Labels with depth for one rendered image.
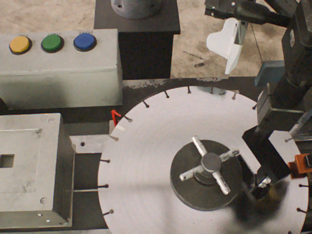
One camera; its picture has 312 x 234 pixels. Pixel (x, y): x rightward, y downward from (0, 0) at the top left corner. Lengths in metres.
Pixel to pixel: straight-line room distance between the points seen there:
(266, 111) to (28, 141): 0.42
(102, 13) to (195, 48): 0.99
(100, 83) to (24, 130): 0.20
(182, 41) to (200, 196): 1.52
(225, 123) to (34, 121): 0.34
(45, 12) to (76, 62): 1.52
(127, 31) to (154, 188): 0.55
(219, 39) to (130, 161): 0.24
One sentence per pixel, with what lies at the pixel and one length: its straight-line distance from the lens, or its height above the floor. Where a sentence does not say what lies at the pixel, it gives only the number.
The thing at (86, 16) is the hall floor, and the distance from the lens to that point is 2.11.
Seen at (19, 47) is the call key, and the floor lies 0.91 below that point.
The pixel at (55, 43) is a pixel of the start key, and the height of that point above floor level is 0.91.
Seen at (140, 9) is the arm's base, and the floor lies 0.78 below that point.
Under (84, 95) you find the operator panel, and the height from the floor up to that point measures 0.80.
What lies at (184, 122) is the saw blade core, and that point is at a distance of 0.54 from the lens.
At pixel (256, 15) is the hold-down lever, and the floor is 1.21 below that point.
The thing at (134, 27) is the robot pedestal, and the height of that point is 0.75.
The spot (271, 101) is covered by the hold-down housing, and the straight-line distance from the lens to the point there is 0.38.
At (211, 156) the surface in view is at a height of 1.00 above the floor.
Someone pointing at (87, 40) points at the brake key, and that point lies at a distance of 0.72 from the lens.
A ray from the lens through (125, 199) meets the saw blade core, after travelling 0.50.
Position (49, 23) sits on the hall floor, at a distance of 2.12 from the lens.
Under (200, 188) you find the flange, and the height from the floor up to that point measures 0.96.
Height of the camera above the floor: 1.43
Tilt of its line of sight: 60 degrees down
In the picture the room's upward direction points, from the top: 7 degrees clockwise
